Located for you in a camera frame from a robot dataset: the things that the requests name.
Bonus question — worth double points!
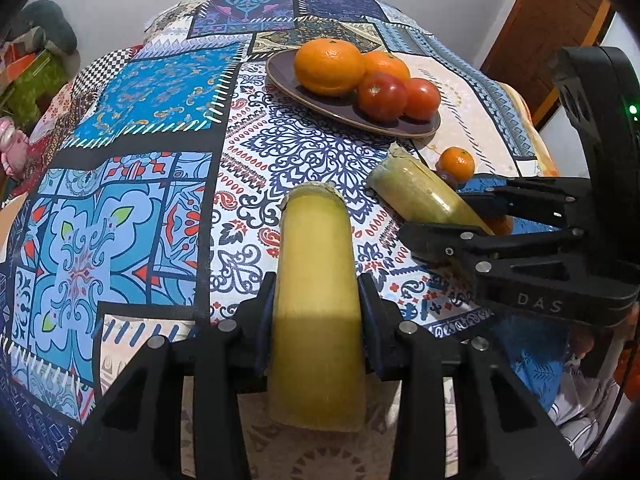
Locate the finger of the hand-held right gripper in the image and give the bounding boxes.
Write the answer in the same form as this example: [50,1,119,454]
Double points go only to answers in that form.
[399,220,587,283]
[457,173,597,233]

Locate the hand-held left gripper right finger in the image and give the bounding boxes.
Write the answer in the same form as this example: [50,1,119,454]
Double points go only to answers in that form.
[356,272,584,480]

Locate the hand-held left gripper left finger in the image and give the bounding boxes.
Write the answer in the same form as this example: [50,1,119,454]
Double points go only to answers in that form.
[59,271,279,480]

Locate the yellow-green sugarcane piece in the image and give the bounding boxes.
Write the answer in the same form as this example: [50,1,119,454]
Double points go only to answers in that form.
[366,142,497,239]
[266,183,369,434]

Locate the red tomato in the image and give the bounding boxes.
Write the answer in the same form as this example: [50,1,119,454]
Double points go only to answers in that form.
[356,71,409,121]
[401,78,442,121]

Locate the dark purple plate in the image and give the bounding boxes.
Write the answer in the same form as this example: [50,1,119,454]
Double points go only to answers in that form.
[265,49,442,139]

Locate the large orange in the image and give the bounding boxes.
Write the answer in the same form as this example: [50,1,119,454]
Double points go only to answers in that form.
[293,38,367,98]
[362,50,412,83]

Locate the person's right hand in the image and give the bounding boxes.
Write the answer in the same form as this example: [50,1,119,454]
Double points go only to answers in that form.
[566,327,597,370]

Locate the small tangerine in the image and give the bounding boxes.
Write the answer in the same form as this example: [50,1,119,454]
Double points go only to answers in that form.
[438,146,476,182]
[485,215,515,237]

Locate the orange blanket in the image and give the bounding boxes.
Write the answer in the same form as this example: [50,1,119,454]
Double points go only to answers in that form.
[497,82,558,177]

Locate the wooden door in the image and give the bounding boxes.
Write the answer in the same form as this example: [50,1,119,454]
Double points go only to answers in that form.
[479,0,615,127]

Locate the grey striped pants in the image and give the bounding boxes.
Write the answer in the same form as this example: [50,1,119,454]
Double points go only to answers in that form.
[547,367,626,458]

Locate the patchwork printed blanket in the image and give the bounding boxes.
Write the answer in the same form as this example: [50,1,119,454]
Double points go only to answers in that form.
[0,0,571,480]

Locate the pink rabbit toy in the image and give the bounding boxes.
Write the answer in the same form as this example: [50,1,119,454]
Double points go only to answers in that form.
[0,116,32,182]

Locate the green storage box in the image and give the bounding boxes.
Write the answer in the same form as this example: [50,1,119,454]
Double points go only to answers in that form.
[0,47,71,123]

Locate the grey pillow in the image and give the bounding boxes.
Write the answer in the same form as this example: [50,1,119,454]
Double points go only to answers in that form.
[17,0,79,55]

